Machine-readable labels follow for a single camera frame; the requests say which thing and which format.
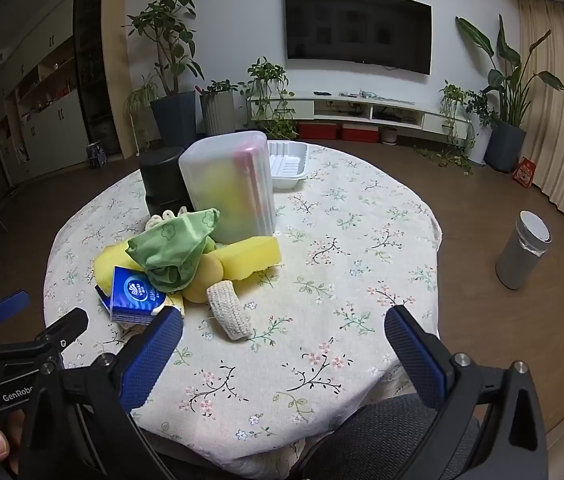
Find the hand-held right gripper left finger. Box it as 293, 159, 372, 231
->
22, 306, 185, 480

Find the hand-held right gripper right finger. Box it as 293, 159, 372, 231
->
384, 305, 550, 480

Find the cream knitted cloth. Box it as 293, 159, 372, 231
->
206, 280, 254, 344
144, 206, 189, 232

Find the tan round sponge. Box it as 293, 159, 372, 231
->
182, 254, 225, 304

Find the green cloth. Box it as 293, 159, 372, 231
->
126, 208, 221, 294

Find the yellow rectangular sponge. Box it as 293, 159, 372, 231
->
217, 236, 283, 281

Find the white plastic tray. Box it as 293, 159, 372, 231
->
267, 141, 310, 191

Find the person's grey trousered leg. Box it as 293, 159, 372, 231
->
302, 392, 480, 480

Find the grey cylindrical trash can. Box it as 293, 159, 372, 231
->
495, 210, 552, 291

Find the small blue cart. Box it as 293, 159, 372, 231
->
86, 141, 108, 168

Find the translucent plastic lidded container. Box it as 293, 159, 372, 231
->
178, 130, 276, 243

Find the red paper bag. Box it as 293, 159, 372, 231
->
512, 157, 538, 189

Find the dark grey plant pot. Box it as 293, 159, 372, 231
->
485, 122, 527, 173

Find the red storage box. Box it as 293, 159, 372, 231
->
298, 121, 339, 140
340, 123, 379, 143

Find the thin-leaved spider plant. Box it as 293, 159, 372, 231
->
124, 75, 160, 151

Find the white ribbed plant pot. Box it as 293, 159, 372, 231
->
200, 91, 237, 137

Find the dark display shelf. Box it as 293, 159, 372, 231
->
73, 0, 123, 161

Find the trailing vine plant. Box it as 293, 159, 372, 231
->
414, 80, 493, 176

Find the white television cabinet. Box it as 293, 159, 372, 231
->
247, 91, 473, 143

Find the small plant in ribbed pot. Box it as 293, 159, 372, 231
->
202, 79, 238, 96

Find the large broad-leaf plant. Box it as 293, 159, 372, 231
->
456, 14, 564, 128

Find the trailing pothos plant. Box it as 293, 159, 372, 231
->
239, 57, 298, 141

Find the tall leafy tree plant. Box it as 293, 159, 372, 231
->
124, 0, 205, 98

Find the white wall cabinet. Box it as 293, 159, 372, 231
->
0, 0, 93, 181

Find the wall-mounted television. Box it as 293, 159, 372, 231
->
284, 0, 433, 76

